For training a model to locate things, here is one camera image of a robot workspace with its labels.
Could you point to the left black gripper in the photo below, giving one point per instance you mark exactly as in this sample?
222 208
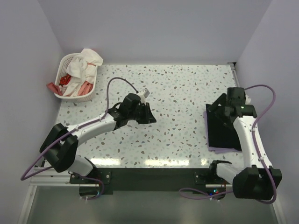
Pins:
148 117

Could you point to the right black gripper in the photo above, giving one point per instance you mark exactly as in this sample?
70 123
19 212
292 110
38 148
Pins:
221 100

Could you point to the black t shirt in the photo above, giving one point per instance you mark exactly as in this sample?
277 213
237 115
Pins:
221 136

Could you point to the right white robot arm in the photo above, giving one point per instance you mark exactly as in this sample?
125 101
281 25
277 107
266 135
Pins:
258 179

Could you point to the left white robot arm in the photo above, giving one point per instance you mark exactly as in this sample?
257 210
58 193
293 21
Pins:
60 147

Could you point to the folded purple t shirt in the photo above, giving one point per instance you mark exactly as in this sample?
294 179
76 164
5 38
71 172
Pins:
219 138

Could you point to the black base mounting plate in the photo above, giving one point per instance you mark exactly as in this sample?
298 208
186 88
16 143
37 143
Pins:
106 181

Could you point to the pink red garment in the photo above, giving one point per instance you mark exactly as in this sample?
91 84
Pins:
56 87

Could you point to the white t shirt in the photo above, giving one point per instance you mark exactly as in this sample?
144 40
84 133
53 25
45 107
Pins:
82 71

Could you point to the white laundry basket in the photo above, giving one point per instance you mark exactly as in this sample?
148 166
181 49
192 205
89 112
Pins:
62 72

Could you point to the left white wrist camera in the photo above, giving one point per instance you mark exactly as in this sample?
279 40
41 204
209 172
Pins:
143 95

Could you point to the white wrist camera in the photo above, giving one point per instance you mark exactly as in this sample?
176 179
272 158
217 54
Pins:
143 95
247 100

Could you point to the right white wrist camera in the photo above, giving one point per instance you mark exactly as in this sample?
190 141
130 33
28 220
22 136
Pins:
247 100

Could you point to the aluminium frame rail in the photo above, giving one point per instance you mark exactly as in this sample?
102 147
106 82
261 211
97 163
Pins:
50 178

